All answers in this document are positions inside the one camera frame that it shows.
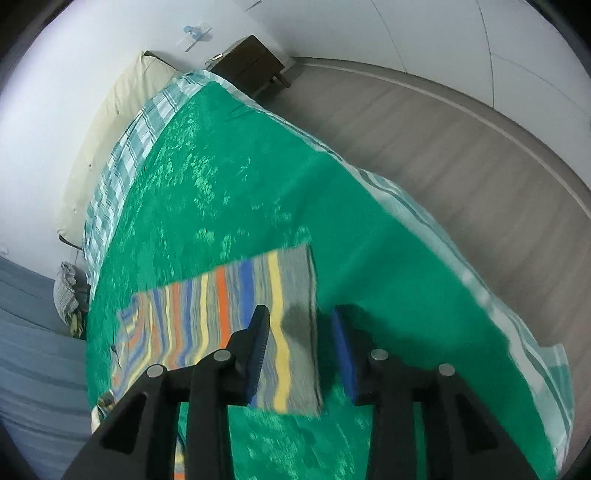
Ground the striped knitted sweater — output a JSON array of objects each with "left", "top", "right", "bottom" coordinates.
[{"left": 110, "top": 244, "right": 322, "bottom": 416}]

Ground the blue-grey curtain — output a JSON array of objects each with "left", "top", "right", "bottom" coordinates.
[{"left": 1, "top": 258, "right": 91, "bottom": 479}]

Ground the teal plaid bed sheet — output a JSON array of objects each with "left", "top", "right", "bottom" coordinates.
[{"left": 81, "top": 69, "right": 575, "bottom": 470}]

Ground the grey checked cloth pile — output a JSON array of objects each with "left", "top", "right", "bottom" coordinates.
[{"left": 53, "top": 262, "right": 90, "bottom": 340}]

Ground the green floral bedspread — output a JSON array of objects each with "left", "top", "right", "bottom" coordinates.
[{"left": 85, "top": 80, "right": 559, "bottom": 480}]

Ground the cream padded headboard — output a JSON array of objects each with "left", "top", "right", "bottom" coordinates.
[{"left": 56, "top": 51, "right": 179, "bottom": 250}]

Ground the white wardrobe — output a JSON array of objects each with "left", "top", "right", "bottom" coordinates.
[{"left": 297, "top": 1, "right": 590, "bottom": 161}]

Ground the dark wooden nightstand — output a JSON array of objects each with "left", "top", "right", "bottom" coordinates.
[{"left": 207, "top": 35, "right": 290, "bottom": 98}]

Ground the white wall socket plate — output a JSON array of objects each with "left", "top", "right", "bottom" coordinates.
[{"left": 177, "top": 22, "right": 212, "bottom": 52}]

